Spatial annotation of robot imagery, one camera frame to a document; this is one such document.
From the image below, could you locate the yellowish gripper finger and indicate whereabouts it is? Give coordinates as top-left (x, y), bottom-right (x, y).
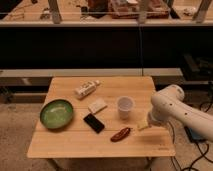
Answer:
top-left (137, 120), bottom-right (150, 131)

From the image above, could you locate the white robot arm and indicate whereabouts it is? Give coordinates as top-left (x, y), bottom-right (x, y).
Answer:
top-left (137, 84), bottom-right (213, 142)

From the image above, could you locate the green ceramic bowl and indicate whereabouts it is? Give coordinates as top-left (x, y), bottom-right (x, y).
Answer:
top-left (40, 99), bottom-right (74, 129)

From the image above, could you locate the dark red sausage toy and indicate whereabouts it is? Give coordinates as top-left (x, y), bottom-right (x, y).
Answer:
top-left (110, 127), bottom-right (131, 142)

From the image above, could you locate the small wooden table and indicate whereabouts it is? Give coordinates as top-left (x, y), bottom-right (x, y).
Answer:
top-left (27, 76), bottom-right (175, 158)

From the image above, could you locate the white rectangular block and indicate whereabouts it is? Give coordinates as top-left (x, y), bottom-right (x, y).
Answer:
top-left (88, 99), bottom-right (107, 114)

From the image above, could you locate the black rectangular block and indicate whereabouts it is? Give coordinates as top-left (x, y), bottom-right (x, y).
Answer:
top-left (83, 114), bottom-right (105, 133)

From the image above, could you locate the black foot pedal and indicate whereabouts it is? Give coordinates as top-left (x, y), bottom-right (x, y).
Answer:
top-left (184, 126), bottom-right (205, 143)

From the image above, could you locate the white tube bottle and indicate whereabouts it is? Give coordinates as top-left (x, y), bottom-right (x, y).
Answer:
top-left (74, 80), bottom-right (100, 99)

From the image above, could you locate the brown tray on shelf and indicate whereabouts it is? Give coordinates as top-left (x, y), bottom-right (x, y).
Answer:
top-left (108, 0), bottom-right (170, 19)

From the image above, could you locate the long wooden shelf bench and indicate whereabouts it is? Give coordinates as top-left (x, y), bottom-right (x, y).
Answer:
top-left (0, 68), bottom-right (183, 86)

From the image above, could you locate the black floor cable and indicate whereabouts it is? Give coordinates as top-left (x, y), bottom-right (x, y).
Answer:
top-left (168, 99), bottom-right (213, 171)

